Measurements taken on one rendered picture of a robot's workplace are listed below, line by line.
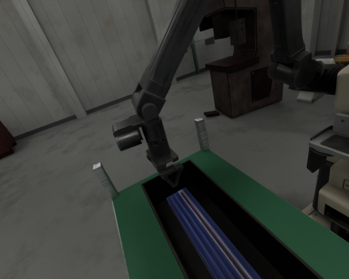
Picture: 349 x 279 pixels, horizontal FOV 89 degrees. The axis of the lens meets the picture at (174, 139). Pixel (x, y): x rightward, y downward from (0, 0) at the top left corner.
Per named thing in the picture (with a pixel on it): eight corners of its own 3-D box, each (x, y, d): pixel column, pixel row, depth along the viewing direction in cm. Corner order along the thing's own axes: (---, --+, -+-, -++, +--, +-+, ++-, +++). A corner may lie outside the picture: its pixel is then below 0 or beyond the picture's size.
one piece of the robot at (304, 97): (314, 88, 66) (316, 58, 60) (330, 90, 62) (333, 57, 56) (296, 102, 64) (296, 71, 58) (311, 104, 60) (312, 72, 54)
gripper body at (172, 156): (158, 171, 47) (150, 148, 44) (147, 155, 56) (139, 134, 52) (179, 161, 49) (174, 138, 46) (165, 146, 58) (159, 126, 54)
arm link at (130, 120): (155, 102, 39) (147, 89, 45) (103, 119, 37) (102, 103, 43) (166, 144, 46) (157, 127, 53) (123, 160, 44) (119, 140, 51)
